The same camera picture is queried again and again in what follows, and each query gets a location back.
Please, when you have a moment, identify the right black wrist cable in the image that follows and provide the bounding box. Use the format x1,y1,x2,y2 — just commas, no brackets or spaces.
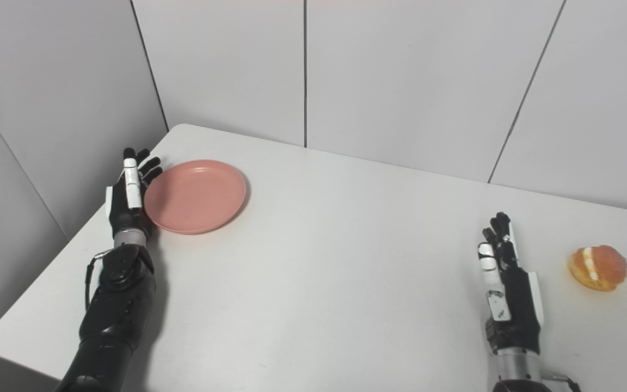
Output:
541,370,582,392

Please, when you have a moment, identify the pink round plate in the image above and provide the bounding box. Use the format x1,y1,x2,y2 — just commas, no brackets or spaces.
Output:
144,159,248,235

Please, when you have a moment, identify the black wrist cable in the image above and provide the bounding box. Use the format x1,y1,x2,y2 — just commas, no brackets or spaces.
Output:
85,249,114,312
541,370,582,392

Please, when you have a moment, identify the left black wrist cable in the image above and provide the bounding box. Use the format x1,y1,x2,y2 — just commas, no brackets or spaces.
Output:
85,249,114,312

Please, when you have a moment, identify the cream puff pastry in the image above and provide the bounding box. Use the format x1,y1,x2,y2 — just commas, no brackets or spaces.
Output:
568,244,627,292

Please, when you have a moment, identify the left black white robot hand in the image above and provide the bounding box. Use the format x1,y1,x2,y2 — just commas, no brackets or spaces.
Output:
106,148,164,238

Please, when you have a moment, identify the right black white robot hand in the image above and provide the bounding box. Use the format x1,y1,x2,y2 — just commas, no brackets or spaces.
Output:
477,212,544,356

